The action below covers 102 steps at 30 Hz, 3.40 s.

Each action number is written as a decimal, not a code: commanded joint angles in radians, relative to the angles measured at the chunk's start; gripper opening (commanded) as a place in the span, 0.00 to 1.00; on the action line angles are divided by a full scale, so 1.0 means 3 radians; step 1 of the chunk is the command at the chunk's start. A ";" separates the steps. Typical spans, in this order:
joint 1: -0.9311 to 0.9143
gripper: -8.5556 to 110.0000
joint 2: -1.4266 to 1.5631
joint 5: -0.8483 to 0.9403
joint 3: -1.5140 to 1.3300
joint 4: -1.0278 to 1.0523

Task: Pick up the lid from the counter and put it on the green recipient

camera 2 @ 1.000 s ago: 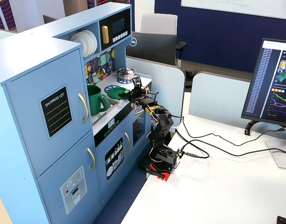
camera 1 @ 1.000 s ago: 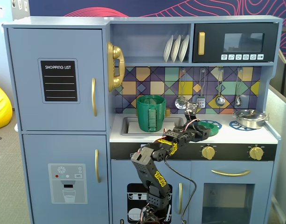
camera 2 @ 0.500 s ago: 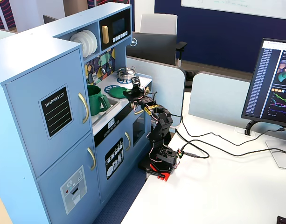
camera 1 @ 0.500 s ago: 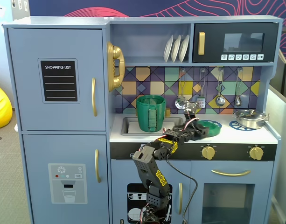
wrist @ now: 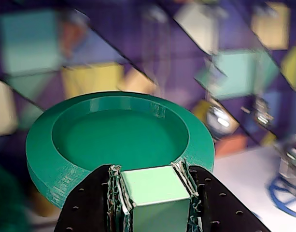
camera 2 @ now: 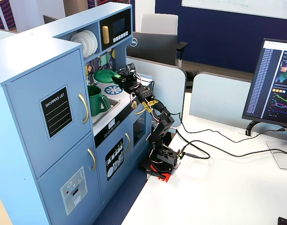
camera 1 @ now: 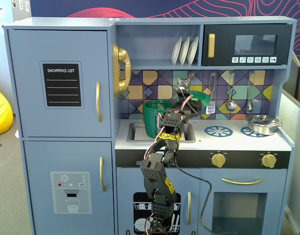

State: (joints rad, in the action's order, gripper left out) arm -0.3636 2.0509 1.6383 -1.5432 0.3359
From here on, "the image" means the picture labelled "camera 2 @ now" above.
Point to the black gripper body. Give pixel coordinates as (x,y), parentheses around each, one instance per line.
(122,80)

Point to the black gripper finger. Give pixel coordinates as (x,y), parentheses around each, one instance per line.
(118,82)
(121,71)

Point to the green plastic lid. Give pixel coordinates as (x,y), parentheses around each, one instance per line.
(103,76)

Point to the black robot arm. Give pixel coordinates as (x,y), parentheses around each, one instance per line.
(165,122)

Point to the green plastic pitcher recipient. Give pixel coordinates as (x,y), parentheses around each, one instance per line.
(95,103)

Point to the gray toy sink basin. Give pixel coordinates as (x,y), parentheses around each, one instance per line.
(110,104)

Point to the gold stove knob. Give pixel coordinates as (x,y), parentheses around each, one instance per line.
(134,105)

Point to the light blue desk divider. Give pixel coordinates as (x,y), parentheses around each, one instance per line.
(218,96)
(167,93)

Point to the white toy plate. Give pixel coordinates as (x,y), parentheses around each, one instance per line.
(72,38)
(90,44)
(81,37)
(76,37)

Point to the black Dell monitor back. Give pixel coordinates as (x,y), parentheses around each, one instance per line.
(155,47)

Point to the black toy microwave door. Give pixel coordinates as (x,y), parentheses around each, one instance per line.
(117,18)

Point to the white office chair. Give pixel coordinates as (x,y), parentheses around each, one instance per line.
(159,23)

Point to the dark gray monitor back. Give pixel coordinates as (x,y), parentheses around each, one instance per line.
(48,19)

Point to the blue wooden toy kitchen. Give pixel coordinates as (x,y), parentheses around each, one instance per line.
(28,93)

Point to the black computer monitor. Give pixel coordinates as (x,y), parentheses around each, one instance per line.
(262,82)

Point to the white whiteboard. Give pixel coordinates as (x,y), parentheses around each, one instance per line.
(239,5)

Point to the silver monitor stand base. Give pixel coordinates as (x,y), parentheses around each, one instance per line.
(281,157)

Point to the black keyboard corner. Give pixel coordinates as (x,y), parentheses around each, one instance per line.
(286,221)

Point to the small wrist camera board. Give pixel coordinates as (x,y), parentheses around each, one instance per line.
(130,68)

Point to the red clamp mount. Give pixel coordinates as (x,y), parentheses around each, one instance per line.
(160,172)

